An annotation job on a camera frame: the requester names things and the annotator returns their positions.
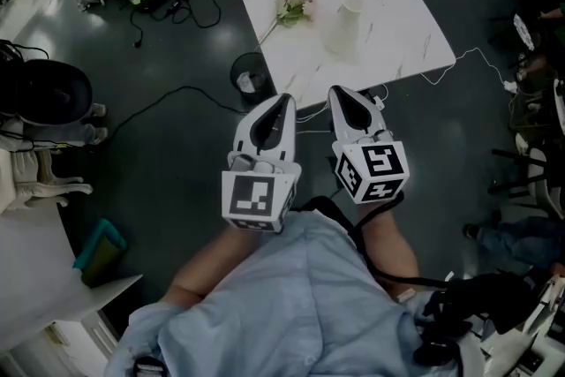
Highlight white vase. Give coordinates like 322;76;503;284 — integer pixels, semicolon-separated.
323;0;365;57

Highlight white floor cable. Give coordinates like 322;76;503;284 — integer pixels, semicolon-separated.
418;47;509;86

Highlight white carved chair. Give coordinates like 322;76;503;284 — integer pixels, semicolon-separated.
0;143;94;214

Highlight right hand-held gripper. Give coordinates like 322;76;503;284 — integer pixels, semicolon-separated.
328;85;411;205

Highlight white cable under table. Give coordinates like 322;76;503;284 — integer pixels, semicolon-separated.
294;84;390;124

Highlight light blue shirt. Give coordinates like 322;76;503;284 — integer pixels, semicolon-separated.
104;209;485;377

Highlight teal folder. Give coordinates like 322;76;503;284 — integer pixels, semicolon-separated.
72;217;129;289

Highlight black bag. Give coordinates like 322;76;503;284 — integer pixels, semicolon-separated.
413;272;551;367

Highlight pink and white flowers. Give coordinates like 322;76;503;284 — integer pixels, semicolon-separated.
253;0;319;52

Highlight white side table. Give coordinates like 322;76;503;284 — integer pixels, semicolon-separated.
0;201;144;352

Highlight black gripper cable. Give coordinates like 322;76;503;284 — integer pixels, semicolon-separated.
351;192;454;289

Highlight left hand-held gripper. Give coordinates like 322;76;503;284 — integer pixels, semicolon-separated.
221;93;303;234

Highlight person's right forearm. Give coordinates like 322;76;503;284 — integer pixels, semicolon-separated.
356;194;420;302

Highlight black mesh wastebasket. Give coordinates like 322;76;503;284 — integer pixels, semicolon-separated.
230;51;272;105

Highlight person's left forearm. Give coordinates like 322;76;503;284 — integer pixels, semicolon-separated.
161;223;268;306

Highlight black floor cable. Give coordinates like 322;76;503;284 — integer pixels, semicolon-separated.
107;85;249;139

